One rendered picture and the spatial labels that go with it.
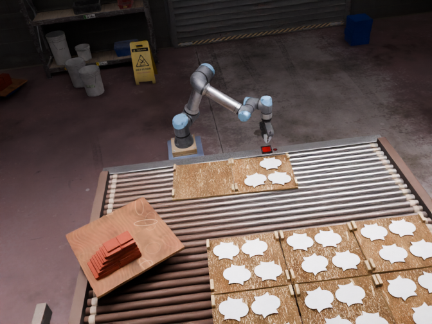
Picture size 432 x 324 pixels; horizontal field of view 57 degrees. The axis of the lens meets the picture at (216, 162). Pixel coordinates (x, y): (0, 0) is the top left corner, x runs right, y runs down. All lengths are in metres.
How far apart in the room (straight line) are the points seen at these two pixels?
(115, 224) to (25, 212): 2.12
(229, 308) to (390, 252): 0.91
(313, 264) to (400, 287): 0.42
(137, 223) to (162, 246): 0.25
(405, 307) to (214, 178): 1.35
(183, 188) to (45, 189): 2.23
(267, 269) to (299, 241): 0.26
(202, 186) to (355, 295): 1.15
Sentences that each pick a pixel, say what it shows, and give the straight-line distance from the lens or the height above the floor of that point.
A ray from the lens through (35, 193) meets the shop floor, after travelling 4.59.
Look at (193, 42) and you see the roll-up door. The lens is 7.18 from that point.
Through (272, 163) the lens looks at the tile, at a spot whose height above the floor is 0.95.
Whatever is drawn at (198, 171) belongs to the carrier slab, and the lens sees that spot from 2.76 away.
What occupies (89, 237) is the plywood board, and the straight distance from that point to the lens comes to 2.38.
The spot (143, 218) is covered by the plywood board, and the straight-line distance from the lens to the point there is 2.37.
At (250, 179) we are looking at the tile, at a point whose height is 0.95.
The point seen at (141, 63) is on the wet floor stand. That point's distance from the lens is 6.01.
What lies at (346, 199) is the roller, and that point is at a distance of 2.61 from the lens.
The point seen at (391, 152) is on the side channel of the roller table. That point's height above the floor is 0.95.
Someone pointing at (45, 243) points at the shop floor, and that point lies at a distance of 3.99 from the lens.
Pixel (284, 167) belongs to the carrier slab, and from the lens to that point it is 2.76.
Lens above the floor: 2.70
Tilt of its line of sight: 39 degrees down
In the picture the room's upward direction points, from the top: 6 degrees counter-clockwise
